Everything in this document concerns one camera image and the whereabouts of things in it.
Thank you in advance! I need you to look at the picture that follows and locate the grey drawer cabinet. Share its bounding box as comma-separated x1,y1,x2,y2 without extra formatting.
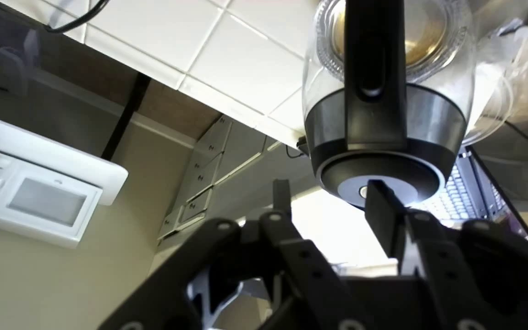
158,115,284,241

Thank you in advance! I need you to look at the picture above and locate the clear plastic bag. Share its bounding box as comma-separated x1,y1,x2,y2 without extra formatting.
463,17,528,145

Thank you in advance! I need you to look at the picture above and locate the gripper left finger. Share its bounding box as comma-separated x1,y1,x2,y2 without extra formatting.
97,180,366,330

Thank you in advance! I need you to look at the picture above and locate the glass electric kettle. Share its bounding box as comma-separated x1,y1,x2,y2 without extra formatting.
302,0,478,209

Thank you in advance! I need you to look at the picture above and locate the open laptop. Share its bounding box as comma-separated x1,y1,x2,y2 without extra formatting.
411,146,528,241

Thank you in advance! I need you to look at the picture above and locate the black cable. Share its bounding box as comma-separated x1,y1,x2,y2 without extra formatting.
44,0,110,34

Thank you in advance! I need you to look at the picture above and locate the white microwave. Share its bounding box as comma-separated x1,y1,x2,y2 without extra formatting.
0,151,104,250

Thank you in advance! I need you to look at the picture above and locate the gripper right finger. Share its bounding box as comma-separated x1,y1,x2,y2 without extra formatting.
365,180,528,330

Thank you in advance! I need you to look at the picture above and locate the black kettle lid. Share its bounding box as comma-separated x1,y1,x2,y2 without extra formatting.
313,149,446,209

